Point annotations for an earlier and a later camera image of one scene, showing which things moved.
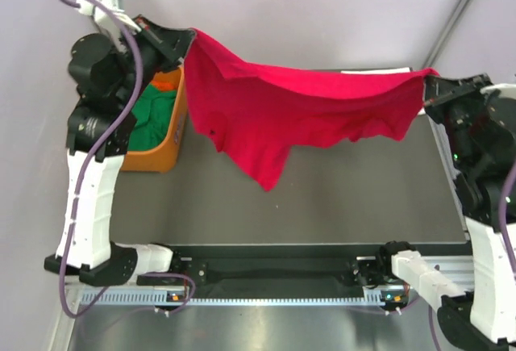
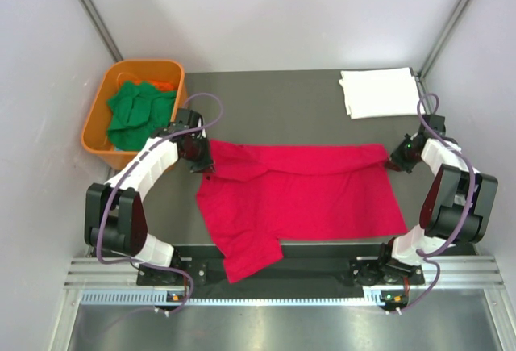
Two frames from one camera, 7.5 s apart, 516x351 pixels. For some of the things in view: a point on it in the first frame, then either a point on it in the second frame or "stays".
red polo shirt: (255, 114) -> (255, 194)
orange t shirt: (164, 85) stays
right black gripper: (439, 91) -> (396, 156)
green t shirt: (153, 110) stays
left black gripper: (169, 44) -> (205, 165)
